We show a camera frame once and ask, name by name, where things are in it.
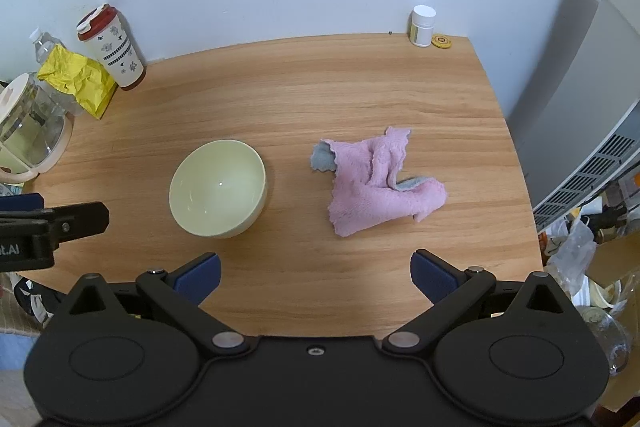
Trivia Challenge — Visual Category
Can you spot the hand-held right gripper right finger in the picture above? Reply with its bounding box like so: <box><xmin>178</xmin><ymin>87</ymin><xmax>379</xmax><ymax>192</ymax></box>
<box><xmin>381</xmin><ymin>249</ymin><xmax>589</xmax><ymax>355</ymax></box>

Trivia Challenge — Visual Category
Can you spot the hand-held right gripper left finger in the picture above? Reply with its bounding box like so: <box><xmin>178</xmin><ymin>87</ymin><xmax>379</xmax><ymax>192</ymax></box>
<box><xmin>50</xmin><ymin>251</ymin><xmax>251</xmax><ymax>355</ymax></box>

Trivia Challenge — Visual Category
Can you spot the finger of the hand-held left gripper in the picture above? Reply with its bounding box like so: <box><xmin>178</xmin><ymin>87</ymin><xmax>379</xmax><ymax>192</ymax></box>
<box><xmin>0</xmin><ymin>193</ymin><xmax>45</xmax><ymax>212</ymax></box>
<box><xmin>0</xmin><ymin>201</ymin><xmax>110</xmax><ymax>253</ymax></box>

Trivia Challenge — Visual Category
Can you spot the pale green bowl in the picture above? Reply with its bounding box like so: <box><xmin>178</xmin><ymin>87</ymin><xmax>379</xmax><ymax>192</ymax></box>
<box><xmin>168</xmin><ymin>139</ymin><xmax>269</xmax><ymax>240</ymax></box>

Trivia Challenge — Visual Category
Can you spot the pink and grey cloth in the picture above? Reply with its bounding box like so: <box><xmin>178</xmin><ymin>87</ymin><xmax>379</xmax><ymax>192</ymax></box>
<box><xmin>312</xmin><ymin>126</ymin><xmax>448</xmax><ymax>238</ymax></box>

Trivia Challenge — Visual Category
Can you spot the glass kettle with pink lid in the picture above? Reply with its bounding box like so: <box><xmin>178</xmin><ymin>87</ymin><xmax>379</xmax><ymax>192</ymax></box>
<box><xmin>0</xmin><ymin>72</ymin><xmax>76</xmax><ymax>188</ymax></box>

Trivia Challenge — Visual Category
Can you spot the crumpled yellow packet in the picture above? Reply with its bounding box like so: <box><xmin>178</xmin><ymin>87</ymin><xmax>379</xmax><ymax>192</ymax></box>
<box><xmin>37</xmin><ymin>44</ymin><xmax>119</xmax><ymax>120</ymax></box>

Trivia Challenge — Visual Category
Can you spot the clear plastic bag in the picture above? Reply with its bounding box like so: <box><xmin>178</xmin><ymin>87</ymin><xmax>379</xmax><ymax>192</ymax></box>
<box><xmin>542</xmin><ymin>207</ymin><xmax>601</xmax><ymax>303</ymax></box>

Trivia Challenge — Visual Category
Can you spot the clear plastic water bottle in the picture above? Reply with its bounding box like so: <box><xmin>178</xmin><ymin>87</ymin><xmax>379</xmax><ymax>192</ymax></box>
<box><xmin>27</xmin><ymin>27</ymin><xmax>68</xmax><ymax>72</ymax></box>

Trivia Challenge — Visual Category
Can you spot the red and white tumbler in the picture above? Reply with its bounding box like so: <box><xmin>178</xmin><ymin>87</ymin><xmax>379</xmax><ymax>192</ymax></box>
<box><xmin>76</xmin><ymin>4</ymin><xmax>146</xmax><ymax>92</ymax></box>

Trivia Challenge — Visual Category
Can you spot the clear glass vessel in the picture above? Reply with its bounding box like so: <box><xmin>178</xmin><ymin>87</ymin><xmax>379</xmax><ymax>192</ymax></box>
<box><xmin>582</xmin><ymin>307</ymin><xmax>632</xmax><ymax>375</ymax></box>

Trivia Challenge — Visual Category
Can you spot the white appliance with vents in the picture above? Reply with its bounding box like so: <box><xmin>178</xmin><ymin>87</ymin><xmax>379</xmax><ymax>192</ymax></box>
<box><xmin>505</xmin><ymin>0</ymin><xmax>640</xmax><ymax>233</ymax></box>

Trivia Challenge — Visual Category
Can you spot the white pill bottle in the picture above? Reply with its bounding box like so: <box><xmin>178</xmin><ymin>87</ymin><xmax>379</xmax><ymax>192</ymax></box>
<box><xmin>409</xmin><ymin>5</ymin><xmax>437</xmax><ymax>48</ymax></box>

